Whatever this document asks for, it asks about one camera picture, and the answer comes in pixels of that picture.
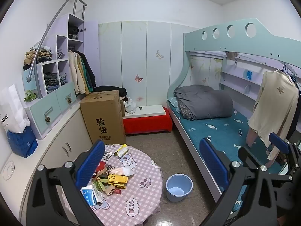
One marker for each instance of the red covered bench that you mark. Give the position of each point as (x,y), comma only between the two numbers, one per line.
(145,122)

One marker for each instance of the black and white small box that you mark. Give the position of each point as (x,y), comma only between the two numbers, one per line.
(107,155)

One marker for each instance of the grey quilt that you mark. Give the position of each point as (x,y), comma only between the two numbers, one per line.
(204,101)

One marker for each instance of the white board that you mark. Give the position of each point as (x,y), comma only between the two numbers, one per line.
(150,110)

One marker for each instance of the green artificial plant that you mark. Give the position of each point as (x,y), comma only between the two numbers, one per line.
(30,96)

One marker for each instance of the teal bunk bed frame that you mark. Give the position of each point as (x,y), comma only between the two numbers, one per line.
(223,44)

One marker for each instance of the clear plastic wrapper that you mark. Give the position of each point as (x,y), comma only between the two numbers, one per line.
(124,170)

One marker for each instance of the white paper bag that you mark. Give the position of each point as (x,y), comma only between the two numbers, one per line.
(14,108)

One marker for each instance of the white wardrobe with butterfly stickers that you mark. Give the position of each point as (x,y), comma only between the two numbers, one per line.
(134,51)

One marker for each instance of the yellow packets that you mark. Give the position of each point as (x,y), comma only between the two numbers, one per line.
(117,183)

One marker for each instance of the lavender stepped shelf cabinet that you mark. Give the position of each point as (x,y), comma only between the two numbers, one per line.
(41,109)

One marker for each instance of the beige hanging cloth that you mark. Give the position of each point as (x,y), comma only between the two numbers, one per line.
(231,55)

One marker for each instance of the round table pink checked cloth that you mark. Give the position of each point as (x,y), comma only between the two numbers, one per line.
(141,193)

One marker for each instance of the large cardboard box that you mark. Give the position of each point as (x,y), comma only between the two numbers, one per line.
(103,120)

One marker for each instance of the black folded clothes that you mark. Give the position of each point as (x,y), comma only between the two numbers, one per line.
(73,31)

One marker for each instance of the blue and white packet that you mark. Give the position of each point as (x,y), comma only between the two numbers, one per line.
(89,194)

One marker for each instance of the bed with teal cover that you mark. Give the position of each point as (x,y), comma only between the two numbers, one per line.
(218,131)

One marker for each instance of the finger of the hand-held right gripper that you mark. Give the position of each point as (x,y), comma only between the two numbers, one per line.
(278,142)
(247,157)

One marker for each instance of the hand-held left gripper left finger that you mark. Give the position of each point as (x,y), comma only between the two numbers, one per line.
(90,162)

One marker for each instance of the black hanging coat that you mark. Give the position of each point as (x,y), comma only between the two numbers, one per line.
(90,70)

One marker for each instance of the white plastic bag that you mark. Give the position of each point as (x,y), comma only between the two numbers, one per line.
(130,107)

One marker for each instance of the black clothes pile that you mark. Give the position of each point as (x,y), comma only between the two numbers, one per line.
(117,90)

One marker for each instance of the grey metal handrail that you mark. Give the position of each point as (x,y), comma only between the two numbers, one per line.
(28,77)

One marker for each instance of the grey folded jeans stack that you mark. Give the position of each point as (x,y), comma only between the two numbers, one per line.
(62,78)

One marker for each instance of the small blue box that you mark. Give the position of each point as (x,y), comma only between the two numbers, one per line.
(248,74)

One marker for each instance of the brown folded clothes stack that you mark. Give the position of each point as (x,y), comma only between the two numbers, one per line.
(37,56)

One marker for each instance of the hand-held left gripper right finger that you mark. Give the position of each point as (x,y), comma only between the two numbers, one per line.
(214,162)

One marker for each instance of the blue clothes hangers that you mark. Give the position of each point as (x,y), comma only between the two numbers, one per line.
(290,73)

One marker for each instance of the dark folded clothes stack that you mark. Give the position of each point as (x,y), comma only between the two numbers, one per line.
(51,81)

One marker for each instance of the beige hanging jacket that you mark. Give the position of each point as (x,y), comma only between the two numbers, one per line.
(75,73)

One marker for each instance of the blue plastic bin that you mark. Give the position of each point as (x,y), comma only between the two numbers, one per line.
(171,195)

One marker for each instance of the red packet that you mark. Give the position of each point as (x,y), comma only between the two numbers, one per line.
(102,166)

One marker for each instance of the beige hanging shirt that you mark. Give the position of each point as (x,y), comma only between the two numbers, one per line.
(275,103)

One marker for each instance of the beige low cabinet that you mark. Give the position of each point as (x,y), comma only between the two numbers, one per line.
(58,131)

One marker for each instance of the yellow and white small box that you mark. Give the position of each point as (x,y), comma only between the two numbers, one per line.
(122,150)

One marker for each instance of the checked teal pillow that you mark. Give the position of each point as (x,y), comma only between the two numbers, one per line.
(172,102)

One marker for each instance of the green leaves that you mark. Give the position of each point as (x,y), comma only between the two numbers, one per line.
(100,184)

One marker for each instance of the green hanging garment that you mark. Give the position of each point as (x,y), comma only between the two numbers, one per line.
(87,80)

